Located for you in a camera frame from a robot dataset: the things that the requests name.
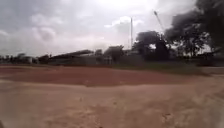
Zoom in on group of tall trees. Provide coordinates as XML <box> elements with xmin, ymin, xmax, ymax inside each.
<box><xmin>164</xmin><ymin>0</ymin><xmax>224</xmax><ymax>58</ymax></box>

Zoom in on small dark tree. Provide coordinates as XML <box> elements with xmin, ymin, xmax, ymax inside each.
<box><xmin>103</xmin><ymin>45</ymin><xmax>125</xmax><ymax>63</ymax></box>

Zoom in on round dark tree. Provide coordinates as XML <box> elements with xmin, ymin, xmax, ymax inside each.
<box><xmin>133</xmin><ymin>30</ymin><xmax>171</xmax><ymax>62</ymax></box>

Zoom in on red running track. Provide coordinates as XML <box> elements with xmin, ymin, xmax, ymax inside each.
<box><xmin>0</xmin><ymin>64</ymin><xmax>208</xmax><ymax>88</ymax></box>

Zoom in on crane boom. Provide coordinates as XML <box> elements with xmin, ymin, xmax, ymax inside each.
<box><xmin>153</xmin><ymin>9</ymin><xmax>168</xmax><ymax>38</ymax></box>

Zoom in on low distant buildings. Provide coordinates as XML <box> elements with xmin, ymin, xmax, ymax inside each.
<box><xmin>0</xmin><ymin>53</ymin><xmax>49</xmax><ymax>65</ymax></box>

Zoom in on grandstand with slanted roof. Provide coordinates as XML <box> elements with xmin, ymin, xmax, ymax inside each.
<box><xmin>48</xmin><ymin>49</ymin><xmax>104</xmax><ymax>66</ymax></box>

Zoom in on grass strip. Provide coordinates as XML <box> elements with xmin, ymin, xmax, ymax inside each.
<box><xmin>113</xmin><ymin>61</ymin><xmax>224</xmax><ymax>76</ymax></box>

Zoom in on tall thin pole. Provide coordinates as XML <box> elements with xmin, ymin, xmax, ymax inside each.
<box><xmin>129</xmin><ymin>16</ymin><xmax>134</xmax><ymax>51</ymax></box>

